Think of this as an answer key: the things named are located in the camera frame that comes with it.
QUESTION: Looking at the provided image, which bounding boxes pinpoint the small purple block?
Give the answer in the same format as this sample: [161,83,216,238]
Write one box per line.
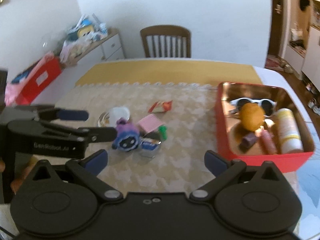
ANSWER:
[239,132,258,153]

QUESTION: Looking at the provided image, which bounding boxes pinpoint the blue marble pattern mat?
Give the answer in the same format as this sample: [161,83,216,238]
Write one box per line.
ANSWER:
[294,120,320,230]

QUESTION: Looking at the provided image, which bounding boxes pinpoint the white bottle with yellow print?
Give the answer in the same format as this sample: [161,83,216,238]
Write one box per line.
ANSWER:
[275,108,304,155]

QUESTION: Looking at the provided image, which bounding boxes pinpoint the red snack packet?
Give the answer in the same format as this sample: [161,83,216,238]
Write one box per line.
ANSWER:
[147,100,173,114]

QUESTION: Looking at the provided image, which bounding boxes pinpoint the purple plush robot toy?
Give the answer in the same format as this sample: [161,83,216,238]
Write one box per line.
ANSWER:
[112,117,143,153]

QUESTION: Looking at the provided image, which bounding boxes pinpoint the pink card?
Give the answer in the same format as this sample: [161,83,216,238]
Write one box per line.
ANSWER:
[137,114,163,133]

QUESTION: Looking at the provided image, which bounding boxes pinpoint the red tin box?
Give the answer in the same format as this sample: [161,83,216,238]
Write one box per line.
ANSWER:
[215,81,315,173]

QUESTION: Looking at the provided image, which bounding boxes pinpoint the clear plastic bag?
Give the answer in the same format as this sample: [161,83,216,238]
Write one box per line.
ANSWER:
[60,39,93,62]

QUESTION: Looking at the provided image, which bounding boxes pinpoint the beige lace table mat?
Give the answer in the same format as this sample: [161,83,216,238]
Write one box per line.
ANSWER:
[54,81,225,194]

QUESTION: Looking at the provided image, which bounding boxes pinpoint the yellow and blue plush toy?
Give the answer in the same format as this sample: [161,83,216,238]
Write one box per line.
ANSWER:
[76,25,95,39]

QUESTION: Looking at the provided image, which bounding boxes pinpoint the orange ball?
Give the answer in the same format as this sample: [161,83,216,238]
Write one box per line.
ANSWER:
[239,103,266,132]

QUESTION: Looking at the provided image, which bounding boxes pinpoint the brown wooden chair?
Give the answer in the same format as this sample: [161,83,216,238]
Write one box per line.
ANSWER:
[140,25,192,58]

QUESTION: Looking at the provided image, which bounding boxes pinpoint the glass jar with white lid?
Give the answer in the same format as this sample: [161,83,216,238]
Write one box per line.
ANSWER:
[98,107,130,128]

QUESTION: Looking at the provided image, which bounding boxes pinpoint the beige slippers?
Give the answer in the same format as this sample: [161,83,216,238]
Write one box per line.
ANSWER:
[280,61,294,73]

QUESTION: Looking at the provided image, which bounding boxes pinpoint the patterned door mat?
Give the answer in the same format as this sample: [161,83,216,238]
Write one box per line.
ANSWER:
[265,56,283,70]

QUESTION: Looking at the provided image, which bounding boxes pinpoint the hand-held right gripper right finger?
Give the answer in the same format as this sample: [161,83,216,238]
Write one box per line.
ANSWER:
[189,150,292,202]

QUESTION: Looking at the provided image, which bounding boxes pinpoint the white side cabinet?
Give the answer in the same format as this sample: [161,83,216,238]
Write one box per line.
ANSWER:
[64,29,125,68]

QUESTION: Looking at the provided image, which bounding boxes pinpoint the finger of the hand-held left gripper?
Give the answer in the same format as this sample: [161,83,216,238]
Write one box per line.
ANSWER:
[37,106,89,122]
[41,121,117,144]

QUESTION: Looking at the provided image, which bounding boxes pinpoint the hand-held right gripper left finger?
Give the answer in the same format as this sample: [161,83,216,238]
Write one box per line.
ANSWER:
[25,149,125,202]

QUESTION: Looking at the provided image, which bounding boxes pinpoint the small round metal tin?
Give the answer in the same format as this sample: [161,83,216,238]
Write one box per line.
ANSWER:
[140,134,162,157]

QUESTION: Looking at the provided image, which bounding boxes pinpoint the yellow tablecloth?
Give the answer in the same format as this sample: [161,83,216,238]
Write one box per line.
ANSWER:
[75,59,263,87]

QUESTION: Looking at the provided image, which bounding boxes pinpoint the white sunglasses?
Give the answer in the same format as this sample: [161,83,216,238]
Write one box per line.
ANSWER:
[229,97,278,118]

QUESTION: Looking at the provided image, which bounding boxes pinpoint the white tote bag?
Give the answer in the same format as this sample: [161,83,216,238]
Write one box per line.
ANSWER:
[290,22,304,42]

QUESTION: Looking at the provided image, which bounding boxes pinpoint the dark brown door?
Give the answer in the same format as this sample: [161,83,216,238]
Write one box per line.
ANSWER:
[271,0,286,58]

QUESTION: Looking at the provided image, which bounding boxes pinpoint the pink tube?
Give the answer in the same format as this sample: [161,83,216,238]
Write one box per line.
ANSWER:
[259,127,278,155]

